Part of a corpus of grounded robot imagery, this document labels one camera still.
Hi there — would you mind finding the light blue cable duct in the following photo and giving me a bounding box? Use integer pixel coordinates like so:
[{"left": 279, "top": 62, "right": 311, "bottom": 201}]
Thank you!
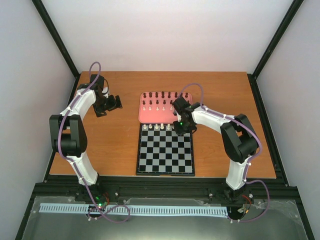
[{"left": 38, "top": 203, "right": 228, "bottom": 218}]

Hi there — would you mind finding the pink piece tray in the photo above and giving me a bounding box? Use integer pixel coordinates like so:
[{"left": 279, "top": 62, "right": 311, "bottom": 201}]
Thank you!
[{"left": 138, "top": 91, "right": 179, "bottom": 124}]

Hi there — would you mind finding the black pawn row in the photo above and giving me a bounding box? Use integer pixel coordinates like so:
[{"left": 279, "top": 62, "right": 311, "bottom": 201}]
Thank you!
[{"left": 141, "top": 99, "right": 173, "bottom": 107}]

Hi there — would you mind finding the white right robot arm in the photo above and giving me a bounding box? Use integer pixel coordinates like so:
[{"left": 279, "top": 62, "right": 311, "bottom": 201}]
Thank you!
[{"left": 172, "top": 96, "right": 261, "bottom": 191}]

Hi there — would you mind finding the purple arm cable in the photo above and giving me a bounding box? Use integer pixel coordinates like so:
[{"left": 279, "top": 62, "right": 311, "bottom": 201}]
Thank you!
[
  {"left": 57, "top": 61, "right": 131, "bottom": 223},
  {"left": 178, "top": 83, "right": 271, "bottom": 223}
]

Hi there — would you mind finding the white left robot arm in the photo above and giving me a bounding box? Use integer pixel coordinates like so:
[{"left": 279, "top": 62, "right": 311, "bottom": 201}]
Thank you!
[{"left": 49, "top": 74, "right": 123, "bottom": 202}]

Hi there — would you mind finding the black piece back row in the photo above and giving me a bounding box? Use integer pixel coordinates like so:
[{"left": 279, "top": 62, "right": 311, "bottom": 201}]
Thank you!
[{"left": 140, "top": 91, "right": 179, "bottom": 100}]

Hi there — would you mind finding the black and grey chessboard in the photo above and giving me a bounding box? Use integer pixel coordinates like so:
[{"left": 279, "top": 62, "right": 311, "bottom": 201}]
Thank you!
[{"left": 136, "top": 123, "right": 196, "bottom": 177}]

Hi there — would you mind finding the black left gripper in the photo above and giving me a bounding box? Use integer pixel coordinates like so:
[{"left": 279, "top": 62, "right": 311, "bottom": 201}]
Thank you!
[{"left": 94, "top": 95, "right": 123, "bottom": 118}]

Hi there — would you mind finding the black aluminium frame rail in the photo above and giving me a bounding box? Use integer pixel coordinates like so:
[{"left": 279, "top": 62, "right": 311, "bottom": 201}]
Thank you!
[{"left": 31, "top": 175, "right": 300, "bottom": 203}]

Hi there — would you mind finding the white pawn row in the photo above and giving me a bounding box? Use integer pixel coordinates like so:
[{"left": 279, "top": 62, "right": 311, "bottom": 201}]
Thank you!
[{"left": 141, "top": 106, "right": 174, "bottom": 113}]

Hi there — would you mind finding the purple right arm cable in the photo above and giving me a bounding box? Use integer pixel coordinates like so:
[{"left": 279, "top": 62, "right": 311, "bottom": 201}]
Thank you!
[{"left": 178, "top": 83, "right": 271, "bottom": 223}]

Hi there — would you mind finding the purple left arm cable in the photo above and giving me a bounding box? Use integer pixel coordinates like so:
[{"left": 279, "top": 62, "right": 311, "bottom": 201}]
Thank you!
[{"left": 57, "top": 61, "right": 131, "bottom": 223}]

